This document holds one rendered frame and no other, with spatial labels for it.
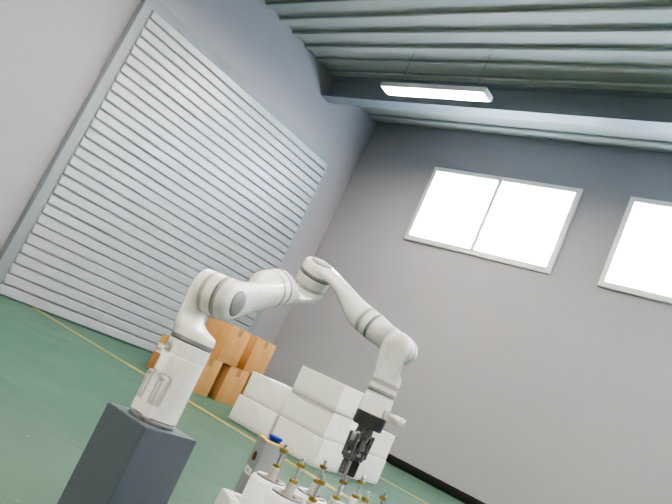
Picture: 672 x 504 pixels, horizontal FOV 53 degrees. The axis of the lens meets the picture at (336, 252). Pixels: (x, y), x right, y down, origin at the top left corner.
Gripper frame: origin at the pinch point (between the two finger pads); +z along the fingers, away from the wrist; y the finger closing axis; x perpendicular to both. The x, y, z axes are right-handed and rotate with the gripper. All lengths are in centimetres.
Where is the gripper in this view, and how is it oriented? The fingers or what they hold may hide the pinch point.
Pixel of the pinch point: (347, 470)
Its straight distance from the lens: 164.8
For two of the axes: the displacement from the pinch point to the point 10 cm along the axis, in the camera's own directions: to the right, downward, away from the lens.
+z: -4.1, 8.9, -1.8
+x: 8.5, 3.1, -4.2
